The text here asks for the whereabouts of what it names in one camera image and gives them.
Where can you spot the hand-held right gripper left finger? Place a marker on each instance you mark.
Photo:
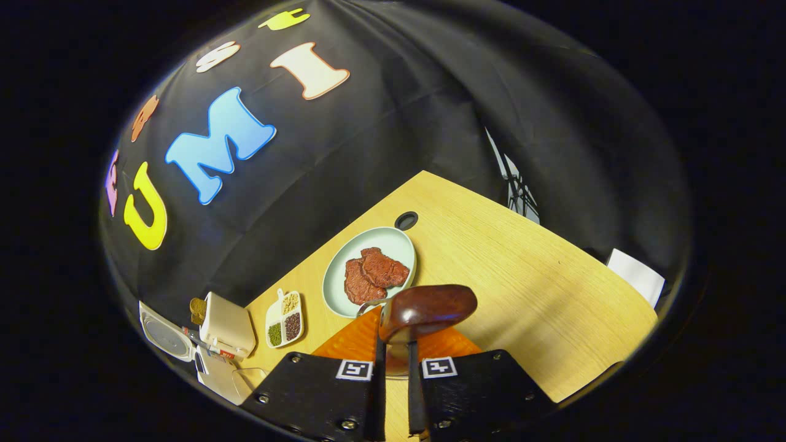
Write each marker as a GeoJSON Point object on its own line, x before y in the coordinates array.
{"type": "Point", "coordinates": [379, 399]}

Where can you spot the clear tray of rice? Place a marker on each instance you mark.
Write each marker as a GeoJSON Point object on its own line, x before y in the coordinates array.
{"type": "Point", "coordinates": [249, 382]}

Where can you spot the white paper sheet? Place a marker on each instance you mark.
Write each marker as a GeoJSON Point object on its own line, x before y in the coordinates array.
{"type": "Point", "coordinates": [635, 276]}

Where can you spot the black backdrop cloth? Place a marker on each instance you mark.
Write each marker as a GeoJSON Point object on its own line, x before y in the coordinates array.
{"type": "Point", "coordinates": [399, 110]}

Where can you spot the pale green plate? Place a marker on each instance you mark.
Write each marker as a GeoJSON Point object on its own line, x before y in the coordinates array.
{"type": "Point", "coordinates": [344, 245]}

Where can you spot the white toaster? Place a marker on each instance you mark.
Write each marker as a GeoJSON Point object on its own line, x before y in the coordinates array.
{"type": "Point", "coordinates": [228, 325]}

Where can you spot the clear plastic bottle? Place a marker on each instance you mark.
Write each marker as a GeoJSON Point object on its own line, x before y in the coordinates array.
{"type": "Point", "coordinates": [221, 352]}

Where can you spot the white divided grain dish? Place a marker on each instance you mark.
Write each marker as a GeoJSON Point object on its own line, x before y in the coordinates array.
{"type": "Point", "coordinates": [284, 319]}

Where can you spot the brown wooden spoon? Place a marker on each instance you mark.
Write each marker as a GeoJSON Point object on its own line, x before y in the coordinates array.
{"type": "Point", "coordinates": [427, 310]}

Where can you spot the brown meat slice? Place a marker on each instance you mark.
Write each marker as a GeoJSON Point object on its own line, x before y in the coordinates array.
{"type": "Point", "coordinates": [384, 267]}
{"type": "Point", "coordinates": [356, 285]}

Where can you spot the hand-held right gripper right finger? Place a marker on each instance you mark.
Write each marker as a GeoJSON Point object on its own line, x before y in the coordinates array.
{"type": "Point", "coordinates": [416, 399]}

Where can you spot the brown bread slice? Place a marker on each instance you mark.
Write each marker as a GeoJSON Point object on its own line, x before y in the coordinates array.
{"type": "Point", "coordinates": [198, 310]}

